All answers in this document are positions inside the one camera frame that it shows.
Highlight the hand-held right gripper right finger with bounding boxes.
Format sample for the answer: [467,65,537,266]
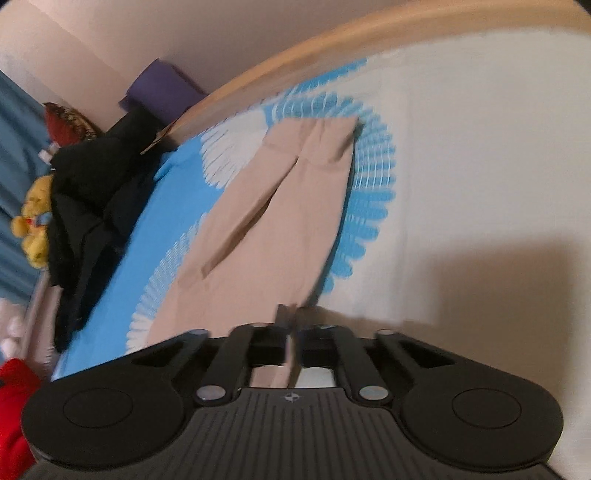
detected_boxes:
[298,324,458,408]

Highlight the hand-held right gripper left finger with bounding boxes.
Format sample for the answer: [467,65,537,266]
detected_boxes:
[131,324,290,408]

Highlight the beige pants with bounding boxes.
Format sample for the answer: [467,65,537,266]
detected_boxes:
[148,115,361,388]

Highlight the pile of black clothes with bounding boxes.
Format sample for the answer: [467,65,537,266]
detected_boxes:
[46,108,178,354]

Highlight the blue and white printed bedsheet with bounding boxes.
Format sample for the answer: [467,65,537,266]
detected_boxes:
[48,21,591,462]

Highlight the white folded blanket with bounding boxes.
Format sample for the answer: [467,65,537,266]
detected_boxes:
[0,300,33,365]

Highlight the red cloth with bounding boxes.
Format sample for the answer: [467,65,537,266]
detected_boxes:
[0,357,51,462]

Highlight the yellow plush toy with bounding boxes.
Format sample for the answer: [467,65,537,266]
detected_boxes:
[10,175,54,268]

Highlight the red patterned cushion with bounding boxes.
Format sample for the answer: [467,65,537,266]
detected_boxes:
[44,102,100,144]

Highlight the blue curtain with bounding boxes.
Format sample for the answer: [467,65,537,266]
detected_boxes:
[0,69,56,305]

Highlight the tan wooden bed frame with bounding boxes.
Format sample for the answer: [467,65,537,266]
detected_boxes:
[139,0,591,155]

